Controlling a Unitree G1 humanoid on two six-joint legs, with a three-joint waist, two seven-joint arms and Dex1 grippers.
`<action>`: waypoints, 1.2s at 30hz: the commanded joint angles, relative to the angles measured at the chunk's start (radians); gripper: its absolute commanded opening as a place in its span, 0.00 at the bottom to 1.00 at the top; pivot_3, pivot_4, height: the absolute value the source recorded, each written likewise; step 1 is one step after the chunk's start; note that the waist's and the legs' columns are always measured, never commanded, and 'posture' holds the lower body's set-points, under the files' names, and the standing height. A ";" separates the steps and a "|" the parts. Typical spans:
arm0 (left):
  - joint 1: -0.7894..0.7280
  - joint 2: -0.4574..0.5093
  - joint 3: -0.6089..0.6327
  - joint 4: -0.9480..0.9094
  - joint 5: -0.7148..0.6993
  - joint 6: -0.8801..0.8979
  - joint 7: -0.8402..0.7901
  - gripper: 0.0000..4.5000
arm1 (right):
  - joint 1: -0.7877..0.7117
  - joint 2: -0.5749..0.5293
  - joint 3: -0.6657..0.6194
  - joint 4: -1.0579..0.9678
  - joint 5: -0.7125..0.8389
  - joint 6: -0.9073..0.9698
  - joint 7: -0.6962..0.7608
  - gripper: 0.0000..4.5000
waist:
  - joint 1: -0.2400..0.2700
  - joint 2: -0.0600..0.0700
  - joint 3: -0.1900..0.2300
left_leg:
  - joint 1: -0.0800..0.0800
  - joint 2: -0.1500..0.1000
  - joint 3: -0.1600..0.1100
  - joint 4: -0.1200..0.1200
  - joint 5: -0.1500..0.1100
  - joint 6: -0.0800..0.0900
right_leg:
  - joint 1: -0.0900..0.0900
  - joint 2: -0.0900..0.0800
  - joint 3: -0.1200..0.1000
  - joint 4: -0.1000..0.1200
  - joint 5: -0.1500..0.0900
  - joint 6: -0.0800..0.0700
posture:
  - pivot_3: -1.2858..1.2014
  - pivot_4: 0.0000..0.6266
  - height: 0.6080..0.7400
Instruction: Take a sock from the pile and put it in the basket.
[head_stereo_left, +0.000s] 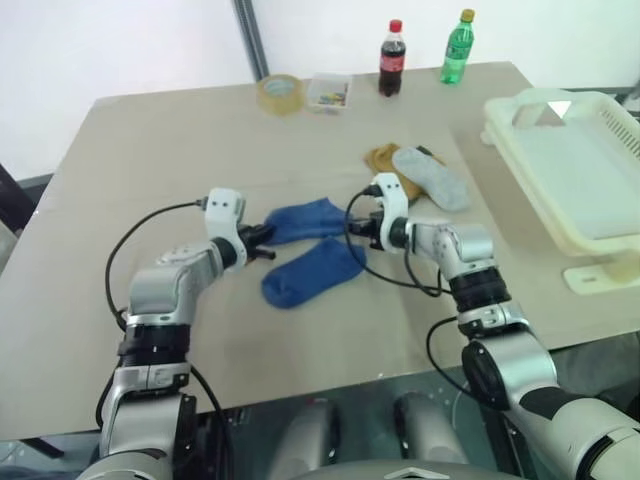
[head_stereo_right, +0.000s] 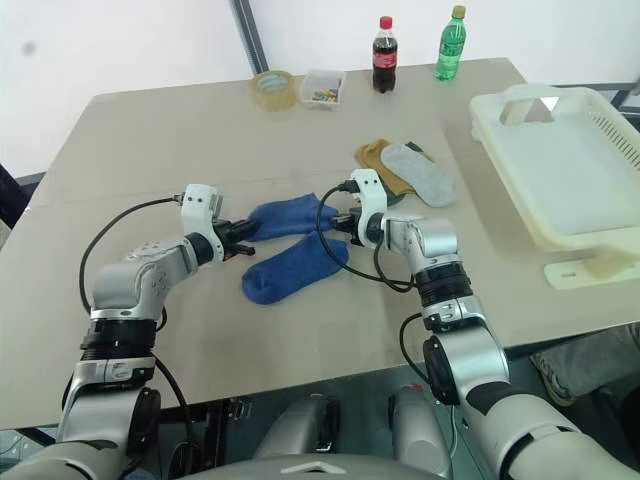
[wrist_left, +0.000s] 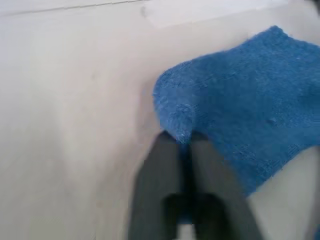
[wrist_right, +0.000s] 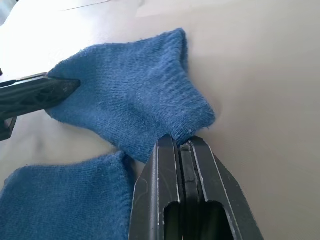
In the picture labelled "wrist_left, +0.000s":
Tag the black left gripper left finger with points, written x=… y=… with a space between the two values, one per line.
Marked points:
x=152 y=180

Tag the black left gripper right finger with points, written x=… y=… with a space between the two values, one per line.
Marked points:
x=217 y=185

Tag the blue fuzzy sock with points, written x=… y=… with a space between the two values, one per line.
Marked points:
x=240 y=105

